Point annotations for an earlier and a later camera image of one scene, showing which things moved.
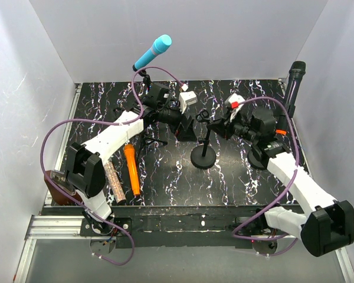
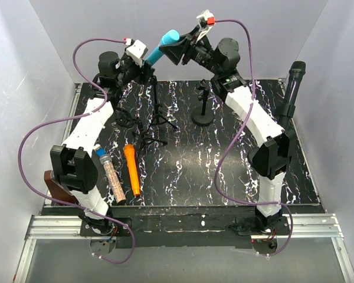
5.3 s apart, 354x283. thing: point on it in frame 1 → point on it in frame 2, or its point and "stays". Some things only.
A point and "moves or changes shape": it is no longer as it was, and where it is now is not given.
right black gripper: x=222 y=127 → x=187 y=44
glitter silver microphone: x=118 y=190 stays
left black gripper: x=183 y=129 → x=143 y=72
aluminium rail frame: x=39 y=226 stays
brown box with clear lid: x=58 y=195 stays
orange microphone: x=130 y=152 stays
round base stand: x=203 y=157 → x=203 y=115
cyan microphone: x=161 y=43 moves or changes shape
